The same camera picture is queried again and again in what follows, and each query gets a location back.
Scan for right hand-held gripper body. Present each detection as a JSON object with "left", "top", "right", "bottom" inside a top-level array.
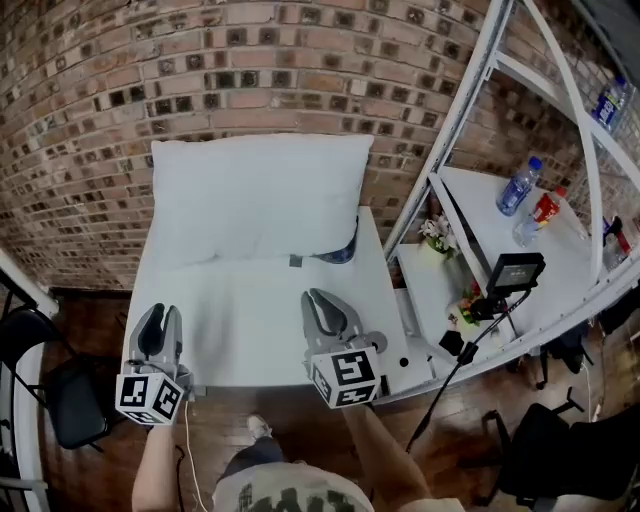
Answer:
[{"left": 302, "top": 329, "right": 389, "bottom": 410}]

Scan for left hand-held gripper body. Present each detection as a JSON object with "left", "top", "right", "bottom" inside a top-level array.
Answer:
[{"left": 115, "top": 347, "right": 196, "bottom": 427}]

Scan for white pillow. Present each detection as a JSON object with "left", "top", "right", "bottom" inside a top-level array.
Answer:
[{"left": 149, "top": 132, "right": 375, "bottom": 272}]

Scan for person's left forearm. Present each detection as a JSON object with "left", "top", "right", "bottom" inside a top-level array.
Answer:
[{"left": 131, "top": 423, "right": 177, "bottom": 512}]

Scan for person's right forearm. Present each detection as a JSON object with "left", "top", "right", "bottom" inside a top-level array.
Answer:
[{"left": 342, "top": 403, "right": 432, "bottom": 507}]

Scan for white table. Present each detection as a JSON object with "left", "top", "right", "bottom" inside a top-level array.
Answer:
[{"left": 122, "top": 204, "right": 436, "bottom": 402}]

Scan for black folding chair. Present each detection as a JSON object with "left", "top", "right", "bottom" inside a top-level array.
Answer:
[{"left": 0, "top": 307, "right": 110, "bottom": 452}]

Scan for person's white shoe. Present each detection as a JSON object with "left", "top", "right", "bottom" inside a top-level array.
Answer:
[{"left": 246, "top": 414, "right": 274, "bottom": 442}]

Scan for small black box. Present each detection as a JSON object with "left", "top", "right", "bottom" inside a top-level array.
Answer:
[{"left": 438, "top": 330, "right": 467, "bottom": 358}]

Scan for white flowers in vase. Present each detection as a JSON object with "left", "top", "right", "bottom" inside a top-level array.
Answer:
[{"left": 418, "top": 213, "right": 462, "bottom": 261}]

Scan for red flower bunch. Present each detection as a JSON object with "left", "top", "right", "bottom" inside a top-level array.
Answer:
[{"left": 447, "top": 282, "right": 484, "bottom": 329}]

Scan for person's printed beige shirt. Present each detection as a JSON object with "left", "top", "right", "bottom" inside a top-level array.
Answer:
[{"left": 212, "top": 462, "right": 454, "bottom": 512}]

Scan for black metal railing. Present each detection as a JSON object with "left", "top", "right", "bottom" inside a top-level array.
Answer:
[{"left": 0, "top": 269, "right": 40, "bottom": 451}]

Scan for white metal shelf rack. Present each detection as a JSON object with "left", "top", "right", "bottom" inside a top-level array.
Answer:
[{"left": 374, "top": 0, "right": 640, "bottom": 407}]

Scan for blue label water bottle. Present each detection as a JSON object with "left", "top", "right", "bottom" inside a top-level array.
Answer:
[
  {"left": 495, "top": 156, "right": 545, "bottom": 218},
  {"left": 591, "top": 77, "right": 631, "bottom": 133}
]

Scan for red label clear bottle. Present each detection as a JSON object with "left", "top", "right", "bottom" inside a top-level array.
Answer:
[{"left": 512, "top": 186, "right": 569, "bottom": 249}]

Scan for black office chair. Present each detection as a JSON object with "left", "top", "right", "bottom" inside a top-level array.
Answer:
[{"left": 482, "top": 389, "right": 640, "bottom": 512}]

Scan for white cable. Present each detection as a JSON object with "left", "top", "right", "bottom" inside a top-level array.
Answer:
[
  {"left": 582, "top": 363, "right": 600, "bottom": 422},
  {"left": 183, "top": 399, "right": 209, "bottom": 512}
]

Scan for thin black cable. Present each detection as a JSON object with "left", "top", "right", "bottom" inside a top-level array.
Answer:
[{"left": 172, "top": 443, "right": 187, "bottom": 512}]

